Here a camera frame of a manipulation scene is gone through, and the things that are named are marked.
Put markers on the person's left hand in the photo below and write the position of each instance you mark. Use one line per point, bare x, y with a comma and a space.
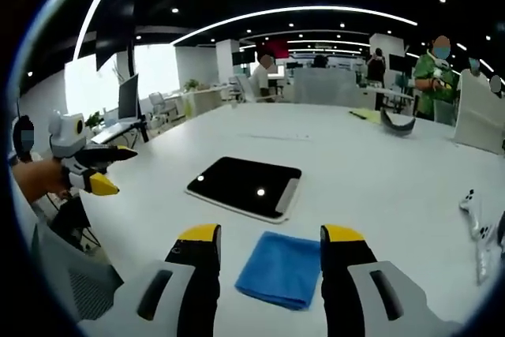
41, 179

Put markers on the black tablet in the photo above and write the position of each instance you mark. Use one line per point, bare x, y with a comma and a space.
246, 187

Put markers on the potted green plant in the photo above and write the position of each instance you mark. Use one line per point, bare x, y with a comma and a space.
192, 85

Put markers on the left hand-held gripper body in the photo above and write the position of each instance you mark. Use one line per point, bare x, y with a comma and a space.
69, 135

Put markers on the computer monitor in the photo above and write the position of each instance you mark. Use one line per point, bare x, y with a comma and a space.
129, 98

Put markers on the yellow paper sheet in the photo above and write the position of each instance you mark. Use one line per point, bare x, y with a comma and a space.
365, 114

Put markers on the white chair back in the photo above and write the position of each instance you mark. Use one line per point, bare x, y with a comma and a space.
477, 116

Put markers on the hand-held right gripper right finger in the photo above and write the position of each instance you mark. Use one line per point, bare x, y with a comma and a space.
355, 274

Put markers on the grey mesh office chair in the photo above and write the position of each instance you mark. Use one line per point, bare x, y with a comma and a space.
67, 274

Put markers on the grey curved headset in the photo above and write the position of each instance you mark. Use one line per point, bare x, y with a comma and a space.
397, 124

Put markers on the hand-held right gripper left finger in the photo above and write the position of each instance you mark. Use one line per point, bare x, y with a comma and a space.
185, 274

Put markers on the grey partition panel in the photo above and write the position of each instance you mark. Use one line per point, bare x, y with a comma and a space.
325, 88

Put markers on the white game controller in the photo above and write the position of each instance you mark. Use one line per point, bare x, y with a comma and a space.
479, 230

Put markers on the blue cleaning cloth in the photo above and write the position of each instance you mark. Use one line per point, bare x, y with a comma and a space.
281, 270

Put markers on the white office chair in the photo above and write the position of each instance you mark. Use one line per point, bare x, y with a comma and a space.
159, 106

